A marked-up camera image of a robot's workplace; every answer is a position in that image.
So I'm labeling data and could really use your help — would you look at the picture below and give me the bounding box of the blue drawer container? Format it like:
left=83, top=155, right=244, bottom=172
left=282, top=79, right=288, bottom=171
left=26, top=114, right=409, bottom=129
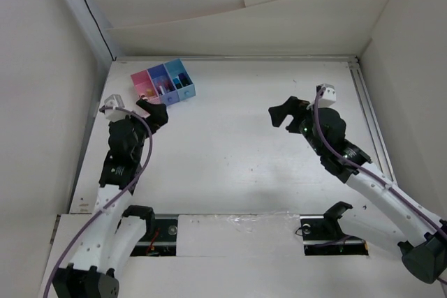
left=164, top=59, right=196, bottom=101

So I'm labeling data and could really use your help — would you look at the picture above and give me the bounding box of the pink capped white marker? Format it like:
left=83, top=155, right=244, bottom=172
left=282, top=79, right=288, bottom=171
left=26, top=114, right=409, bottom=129
left=157, top=83, right=165, bottom=96

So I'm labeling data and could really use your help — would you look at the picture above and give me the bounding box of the purple drawer container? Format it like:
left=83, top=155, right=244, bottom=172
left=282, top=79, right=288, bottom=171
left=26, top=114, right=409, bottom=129
left=147, top=64, right=179, bottom=106

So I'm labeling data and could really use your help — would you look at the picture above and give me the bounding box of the blue capped black highlighter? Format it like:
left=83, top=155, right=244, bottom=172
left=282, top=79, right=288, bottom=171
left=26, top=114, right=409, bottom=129
left=173, top=78, right=182, bottom=89

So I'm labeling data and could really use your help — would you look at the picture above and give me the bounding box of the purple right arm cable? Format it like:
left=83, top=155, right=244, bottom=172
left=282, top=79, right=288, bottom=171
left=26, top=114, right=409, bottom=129
left=312, top=88, right=447, bottom=285

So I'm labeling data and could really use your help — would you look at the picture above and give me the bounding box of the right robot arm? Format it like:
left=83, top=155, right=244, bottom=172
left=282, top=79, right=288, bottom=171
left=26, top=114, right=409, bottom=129
left=268, top=96, right=446, bottom=284

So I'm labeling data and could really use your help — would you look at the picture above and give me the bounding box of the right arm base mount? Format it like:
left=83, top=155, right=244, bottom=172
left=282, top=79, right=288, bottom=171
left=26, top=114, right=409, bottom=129
left=294, top=202, right=369, bottom=256

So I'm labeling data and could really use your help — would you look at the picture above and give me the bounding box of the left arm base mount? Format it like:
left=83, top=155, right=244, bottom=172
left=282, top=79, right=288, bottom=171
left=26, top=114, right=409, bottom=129
left=131, top=213, right=179, bottom=257

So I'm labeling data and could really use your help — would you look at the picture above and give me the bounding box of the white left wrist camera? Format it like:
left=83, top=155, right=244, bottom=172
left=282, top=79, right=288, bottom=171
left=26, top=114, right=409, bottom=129
left=99, top=94, right=126, bottom=122

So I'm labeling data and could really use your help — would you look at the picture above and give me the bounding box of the red transparent pen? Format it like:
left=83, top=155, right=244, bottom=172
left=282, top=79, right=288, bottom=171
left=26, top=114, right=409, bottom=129
left=165, top=80, right=175, bottom=92
left=162, top=78, right=169, bottom=92

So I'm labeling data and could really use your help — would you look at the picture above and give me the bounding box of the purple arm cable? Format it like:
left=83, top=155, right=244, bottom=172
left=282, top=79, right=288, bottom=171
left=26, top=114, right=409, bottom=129
left=42, top=104, right=154, bottom=298
left=312, top=88, right=447, bottom=285

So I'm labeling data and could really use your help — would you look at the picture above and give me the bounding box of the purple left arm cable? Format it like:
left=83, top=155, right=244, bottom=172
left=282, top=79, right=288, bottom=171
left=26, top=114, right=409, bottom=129
left=42, top=104, right=154, bottom=298

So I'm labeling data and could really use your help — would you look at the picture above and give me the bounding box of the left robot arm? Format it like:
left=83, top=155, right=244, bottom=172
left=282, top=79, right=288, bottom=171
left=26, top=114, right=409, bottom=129
left=43, top=95, right=168, bottom=297

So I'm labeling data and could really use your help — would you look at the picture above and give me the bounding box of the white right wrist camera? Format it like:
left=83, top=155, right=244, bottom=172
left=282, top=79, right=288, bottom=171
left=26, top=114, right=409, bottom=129
left=310, top=83, right=337, bottom=108

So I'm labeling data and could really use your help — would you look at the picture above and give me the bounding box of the purple capped black highlighter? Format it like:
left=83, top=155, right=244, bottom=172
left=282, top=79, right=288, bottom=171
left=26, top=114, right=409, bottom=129
left=179, top=73, right=190, bottom=87

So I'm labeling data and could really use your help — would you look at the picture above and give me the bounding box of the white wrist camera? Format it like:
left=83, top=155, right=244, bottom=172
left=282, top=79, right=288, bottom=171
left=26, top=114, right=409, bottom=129
left=310, top=83, right=337, bottom=108
left=99, top=94, right=126, bottom=122

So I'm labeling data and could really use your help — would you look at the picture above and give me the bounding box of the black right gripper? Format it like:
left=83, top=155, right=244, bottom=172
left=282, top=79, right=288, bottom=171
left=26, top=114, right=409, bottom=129
left=269, top=96, right=328, bottom=156

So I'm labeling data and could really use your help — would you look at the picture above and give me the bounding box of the pink drawer container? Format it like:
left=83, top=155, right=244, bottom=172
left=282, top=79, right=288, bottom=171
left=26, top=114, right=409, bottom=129
left=131, top=70, right=162, bottom=104

